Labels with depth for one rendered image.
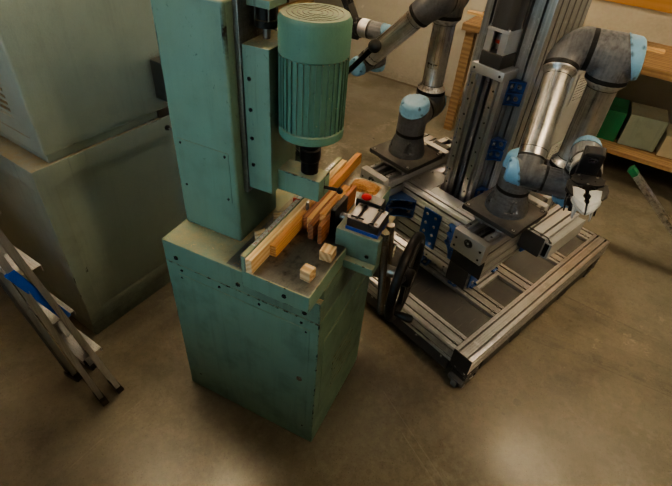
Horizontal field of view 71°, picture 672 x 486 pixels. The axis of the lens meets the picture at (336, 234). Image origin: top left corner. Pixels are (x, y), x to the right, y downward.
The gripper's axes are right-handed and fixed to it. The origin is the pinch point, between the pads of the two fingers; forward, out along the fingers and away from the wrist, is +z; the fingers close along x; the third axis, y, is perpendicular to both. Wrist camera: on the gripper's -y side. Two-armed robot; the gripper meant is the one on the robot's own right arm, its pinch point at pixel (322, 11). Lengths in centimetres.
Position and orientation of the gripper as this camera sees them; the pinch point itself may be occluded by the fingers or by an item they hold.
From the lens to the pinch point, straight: 227.9
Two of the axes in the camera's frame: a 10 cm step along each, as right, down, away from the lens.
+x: 5.7, -5.9, 5.7
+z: -8.2, -4.0, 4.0
